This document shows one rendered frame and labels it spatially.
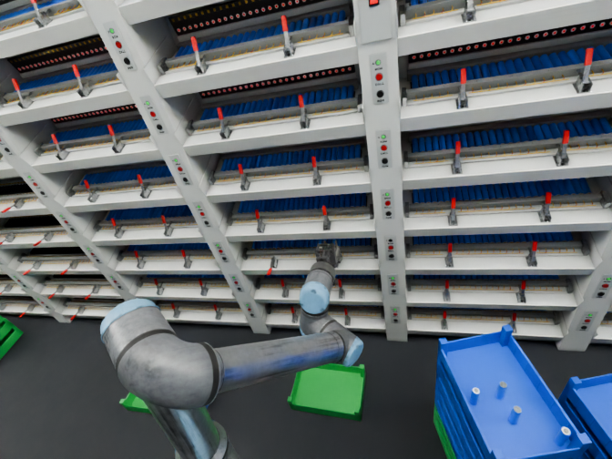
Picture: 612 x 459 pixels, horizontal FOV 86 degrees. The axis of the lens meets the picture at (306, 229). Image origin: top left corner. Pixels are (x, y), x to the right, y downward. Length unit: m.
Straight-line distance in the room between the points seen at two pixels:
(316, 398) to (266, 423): 0.23
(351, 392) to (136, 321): 1.08
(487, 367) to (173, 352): 0.83
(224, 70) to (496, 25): 0.68
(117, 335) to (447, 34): 0.95
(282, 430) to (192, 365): 0.98
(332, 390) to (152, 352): 1.07
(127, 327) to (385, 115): 0.80
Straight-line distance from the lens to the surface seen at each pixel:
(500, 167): 1.13
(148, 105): 1.20
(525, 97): 1.05
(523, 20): 0.98
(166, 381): 0.66
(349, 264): 1.35
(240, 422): 1.67
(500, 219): 1.24
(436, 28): 0.94
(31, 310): 2.87
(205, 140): 1.17
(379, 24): 0.92
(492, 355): 1.14
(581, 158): 1.20
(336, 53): 0.95
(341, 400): 1.59
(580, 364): 1.80
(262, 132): 1.08
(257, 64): 1.00
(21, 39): 1.40
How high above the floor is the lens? 1.44
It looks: 37 degrees down
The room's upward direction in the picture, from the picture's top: 15 degrees counter-clockwise
